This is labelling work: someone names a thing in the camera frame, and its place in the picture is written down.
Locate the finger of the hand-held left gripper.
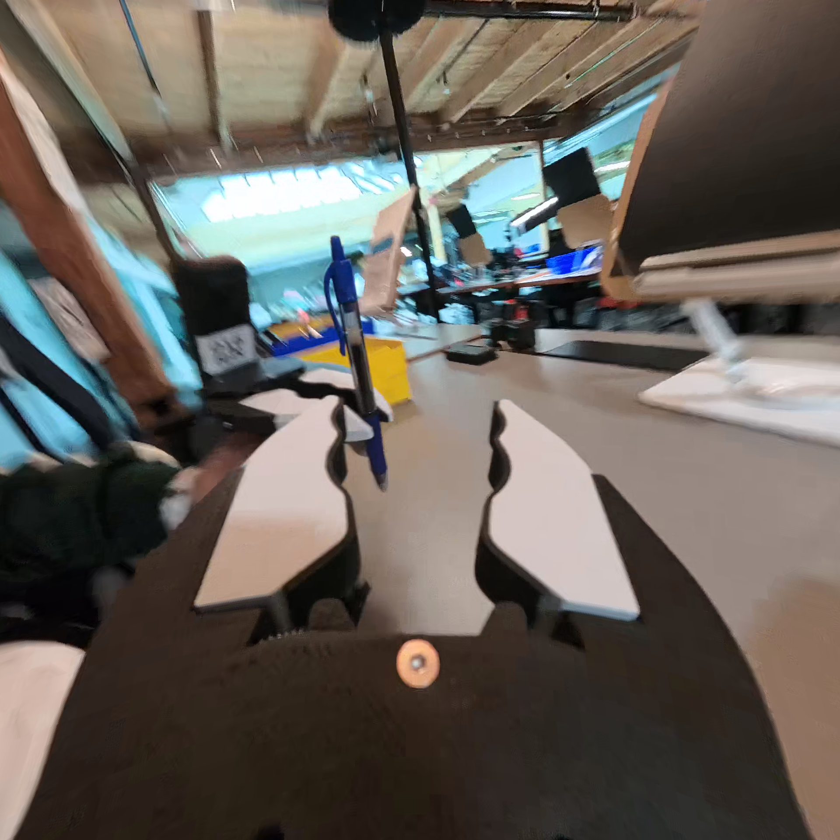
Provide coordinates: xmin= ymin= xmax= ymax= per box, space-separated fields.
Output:
xmin=298 ymin=367 xmax=395 ymax=421
xmin=239 ymin=387 xmax=375 ymax=445

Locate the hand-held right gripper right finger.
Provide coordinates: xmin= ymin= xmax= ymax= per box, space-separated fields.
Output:
xmin=474 ymin=399 xmax=641 ymax=641

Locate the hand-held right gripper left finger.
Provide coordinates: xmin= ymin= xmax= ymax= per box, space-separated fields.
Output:
xmin=192 ymin=395 xmax=371 ymax=631

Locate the blue ballpoint pen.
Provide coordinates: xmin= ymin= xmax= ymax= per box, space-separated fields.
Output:
xmin=323 ymin=235 xmax=389 ymax=493

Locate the yellow plastic bin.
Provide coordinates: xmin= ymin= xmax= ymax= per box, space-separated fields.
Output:
xmin=303 ymin=338 xmax=412 ymax=406

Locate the person's left forearm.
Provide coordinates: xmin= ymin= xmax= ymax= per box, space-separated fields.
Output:
xmin=0 ymin=446 xmax=194 ymax=592

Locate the grey desk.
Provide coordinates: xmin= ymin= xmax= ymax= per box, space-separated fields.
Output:
xmin=341 ymin=322 xmax=840 ymax=840

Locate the black desk mat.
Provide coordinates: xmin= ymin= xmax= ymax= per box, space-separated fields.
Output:
xmin=543 ymin=340 xmax=713 ymax=372

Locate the person's left hand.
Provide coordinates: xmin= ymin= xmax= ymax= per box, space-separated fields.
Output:
xmin=193 ymin=451 xmax=247 ymax=503

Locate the blue plastic bin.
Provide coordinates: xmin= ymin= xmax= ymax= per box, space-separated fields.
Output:
xmin=546 ymin=248 xmax=603 ymax=274
xmin=270 ymin=317 xmax=375 ymax=358

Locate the brown cardboard sign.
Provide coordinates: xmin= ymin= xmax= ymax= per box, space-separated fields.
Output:
xmin=360 ymin=185 xmax=419 ymax=317

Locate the framed marker poster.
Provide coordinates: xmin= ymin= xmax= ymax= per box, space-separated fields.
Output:
xmin=29 ymin=279 xmax=109 ymax=362

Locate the wooden pillar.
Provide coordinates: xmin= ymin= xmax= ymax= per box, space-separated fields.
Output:
xmin=0 ymin=79 xmax=178 ymax=408

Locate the black charging dock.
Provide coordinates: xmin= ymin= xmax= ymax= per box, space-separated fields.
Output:
xmin=489 ymin=301 xmax=538 ymax=350

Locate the cardboard backed board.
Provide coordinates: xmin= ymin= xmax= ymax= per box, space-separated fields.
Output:
xmin=543 ymin=147 xmax=614 ymax=247
xmin=446 ymin=205 xmax=493 ymax=266

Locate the white stand base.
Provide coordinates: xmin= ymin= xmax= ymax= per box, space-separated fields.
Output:
xmin=638 ymin=298 xmax=840 ymax=448

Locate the black metal pole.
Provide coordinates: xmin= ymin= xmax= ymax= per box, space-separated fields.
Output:
xmin=328 ymin=0 xmax=442 ymax=322

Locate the person's white shirt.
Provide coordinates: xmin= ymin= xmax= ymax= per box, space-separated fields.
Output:
xmin=0 ymin=640 xmax=86 ymax=837

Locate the black board with wooden back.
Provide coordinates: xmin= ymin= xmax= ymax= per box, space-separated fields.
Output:
xmin=600 ymin=0 xmax=840 ymax=304

